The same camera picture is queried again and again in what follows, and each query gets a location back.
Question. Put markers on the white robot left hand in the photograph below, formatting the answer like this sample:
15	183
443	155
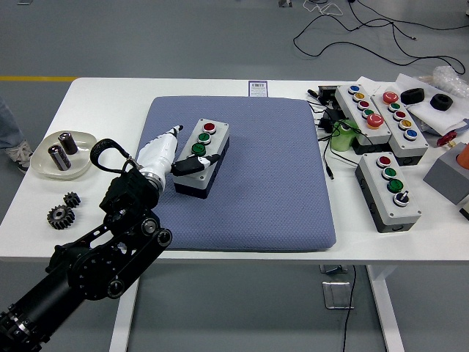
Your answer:
159	154

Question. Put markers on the person's shoe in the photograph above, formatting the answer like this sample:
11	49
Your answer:
20	154

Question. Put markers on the white barcode label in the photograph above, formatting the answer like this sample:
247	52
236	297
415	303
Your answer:
258	89

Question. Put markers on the small black electronic device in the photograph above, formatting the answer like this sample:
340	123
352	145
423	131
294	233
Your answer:
327	93

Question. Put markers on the four-button grey control box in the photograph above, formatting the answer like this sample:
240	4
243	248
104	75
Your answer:
217	143

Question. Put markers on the four-button box with selector switch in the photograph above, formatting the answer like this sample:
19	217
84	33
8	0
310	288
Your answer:
377	194

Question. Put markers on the black power adapter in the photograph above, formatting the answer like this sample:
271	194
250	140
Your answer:
331	117

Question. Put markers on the white foam sheet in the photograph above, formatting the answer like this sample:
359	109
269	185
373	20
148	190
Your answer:
436	119

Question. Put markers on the person's leg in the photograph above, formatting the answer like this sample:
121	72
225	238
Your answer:
7	124

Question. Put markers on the orange object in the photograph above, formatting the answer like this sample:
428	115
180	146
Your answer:
463	155

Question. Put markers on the metal floor plate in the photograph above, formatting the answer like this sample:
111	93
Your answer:
337	295

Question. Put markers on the black cylinder with silver top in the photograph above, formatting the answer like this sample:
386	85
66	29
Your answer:
60	157
69	143

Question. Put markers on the beige shallow dish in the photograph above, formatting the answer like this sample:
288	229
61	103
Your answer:
78	165

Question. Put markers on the five-button box with mushroom button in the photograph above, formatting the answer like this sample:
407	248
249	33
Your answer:
350	106
417	144

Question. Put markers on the grey block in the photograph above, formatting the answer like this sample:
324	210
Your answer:
445	177

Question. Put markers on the blue-grey padded mat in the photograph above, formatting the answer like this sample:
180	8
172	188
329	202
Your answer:
256	183

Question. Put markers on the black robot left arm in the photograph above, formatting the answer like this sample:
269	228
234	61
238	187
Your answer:
91	264

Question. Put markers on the green plastic cup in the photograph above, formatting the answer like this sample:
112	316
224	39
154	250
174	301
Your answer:
342	141

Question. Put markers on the clear bubble wrap bag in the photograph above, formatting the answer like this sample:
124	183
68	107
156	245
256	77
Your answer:
450	78

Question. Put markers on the large dark metal gear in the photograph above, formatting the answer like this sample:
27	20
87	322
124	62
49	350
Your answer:
60	218

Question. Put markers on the white table leg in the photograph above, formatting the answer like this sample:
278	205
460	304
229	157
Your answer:
388	315
122	322

